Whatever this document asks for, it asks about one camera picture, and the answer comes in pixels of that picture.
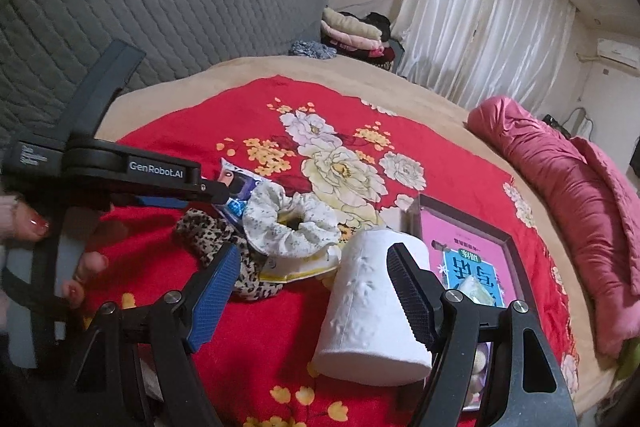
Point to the red floral blanket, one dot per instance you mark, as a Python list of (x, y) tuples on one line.
[(190, 147)]

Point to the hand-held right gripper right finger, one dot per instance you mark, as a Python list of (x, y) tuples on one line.
[(410, 297)]

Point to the light pink quilted blanket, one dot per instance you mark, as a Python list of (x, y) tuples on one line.
[(615, 192)]

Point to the small black object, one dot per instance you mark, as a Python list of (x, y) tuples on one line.
[(555, 125)]

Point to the dark red folded garment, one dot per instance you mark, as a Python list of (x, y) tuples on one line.
[(382, 57)]

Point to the white toilet paper roll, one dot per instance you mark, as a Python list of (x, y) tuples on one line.
[(360, 317)]

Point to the dark pink rolled quilt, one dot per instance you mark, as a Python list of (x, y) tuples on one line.
[(545, 177)]

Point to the white wet wipes pack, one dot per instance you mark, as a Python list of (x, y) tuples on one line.
[(245, 184)]

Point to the cream folded garment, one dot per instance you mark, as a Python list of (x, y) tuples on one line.
[(347, 22)]

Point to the white curtain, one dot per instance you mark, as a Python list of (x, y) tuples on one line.
[(480, 17)]

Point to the green cloth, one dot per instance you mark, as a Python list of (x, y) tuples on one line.
[(629, 357)]

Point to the yellow white tissue pack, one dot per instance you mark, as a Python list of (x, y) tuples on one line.
[(300, 268)]

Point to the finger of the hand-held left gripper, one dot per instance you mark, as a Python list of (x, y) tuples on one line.
[(210, 192), (165, 202)]

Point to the white air conditioner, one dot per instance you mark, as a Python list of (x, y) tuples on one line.
[(617, 52)]

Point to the leopard print scrunchie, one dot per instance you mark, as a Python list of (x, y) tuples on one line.
[(200, 232)]

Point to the person's left hand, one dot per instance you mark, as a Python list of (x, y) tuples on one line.
[(25, 219)]

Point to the pink book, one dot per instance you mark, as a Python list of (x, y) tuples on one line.
[(510, 247)]

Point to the black garment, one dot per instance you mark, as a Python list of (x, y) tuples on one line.
[(382, 24)]

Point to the pink folded garment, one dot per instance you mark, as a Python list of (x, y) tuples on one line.
[(350, 39)]

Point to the blue patterned cloth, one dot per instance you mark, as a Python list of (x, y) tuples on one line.
[(312, 49)]

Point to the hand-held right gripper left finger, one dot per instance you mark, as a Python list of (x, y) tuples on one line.
[(215, 297)]

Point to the white floral scrunchie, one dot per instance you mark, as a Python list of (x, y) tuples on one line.
[(265, 217)]

